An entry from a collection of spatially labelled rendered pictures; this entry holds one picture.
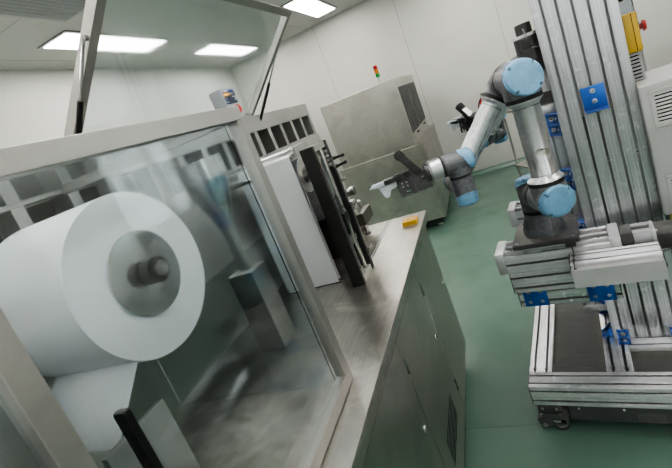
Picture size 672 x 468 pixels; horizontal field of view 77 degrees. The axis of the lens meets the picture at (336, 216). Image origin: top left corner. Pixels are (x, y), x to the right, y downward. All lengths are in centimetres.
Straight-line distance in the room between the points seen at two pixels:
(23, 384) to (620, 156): 179
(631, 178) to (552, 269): 43
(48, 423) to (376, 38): 616
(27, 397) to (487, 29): 613
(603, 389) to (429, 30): 517
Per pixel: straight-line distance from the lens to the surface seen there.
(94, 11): 123
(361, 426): 98
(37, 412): 53
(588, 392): 200
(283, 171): 161
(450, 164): 147
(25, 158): 58
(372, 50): 642
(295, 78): 677
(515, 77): 148
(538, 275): 184
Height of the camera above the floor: 150
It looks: 12 degrees down
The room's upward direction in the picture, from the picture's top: 22 degrees counter-clockwise
